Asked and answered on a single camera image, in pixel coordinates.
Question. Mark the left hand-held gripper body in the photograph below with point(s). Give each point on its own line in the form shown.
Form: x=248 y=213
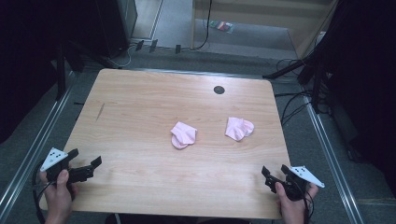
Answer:
x=53 y=158

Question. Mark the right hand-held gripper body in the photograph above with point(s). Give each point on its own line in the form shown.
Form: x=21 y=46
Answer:
x=306 y=176

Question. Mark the pink sock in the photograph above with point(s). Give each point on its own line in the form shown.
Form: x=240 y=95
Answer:
x=184 y=135
x=238 y=128

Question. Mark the person's right hand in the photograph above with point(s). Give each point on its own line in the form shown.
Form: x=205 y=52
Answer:
x=291 y=205

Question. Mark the person's left hand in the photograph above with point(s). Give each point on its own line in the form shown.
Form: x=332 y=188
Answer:
x=59 y=196

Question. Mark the black metal stand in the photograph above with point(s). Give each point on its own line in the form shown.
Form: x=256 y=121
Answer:
x=311 y=67
x=63 y=68

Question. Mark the black round table grommet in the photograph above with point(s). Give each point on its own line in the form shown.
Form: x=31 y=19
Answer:
x=219 y=90

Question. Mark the person's dark clothing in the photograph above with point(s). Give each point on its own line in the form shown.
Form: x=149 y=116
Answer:
x=174 y=219

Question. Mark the black curtain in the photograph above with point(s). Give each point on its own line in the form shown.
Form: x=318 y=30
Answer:
x=367 y=77
x=31 y=46

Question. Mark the black cabinet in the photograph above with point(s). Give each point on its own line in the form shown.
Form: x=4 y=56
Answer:
x=115 y=25

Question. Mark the light wooden panel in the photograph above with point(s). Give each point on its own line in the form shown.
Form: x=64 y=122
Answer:
x=264 y=18

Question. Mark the colourful packet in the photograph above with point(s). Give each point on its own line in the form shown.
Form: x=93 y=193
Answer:
x=222 y=25

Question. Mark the metal floor rail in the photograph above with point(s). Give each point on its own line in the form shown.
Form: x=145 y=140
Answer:
x=330 y=155
x=34 y=149

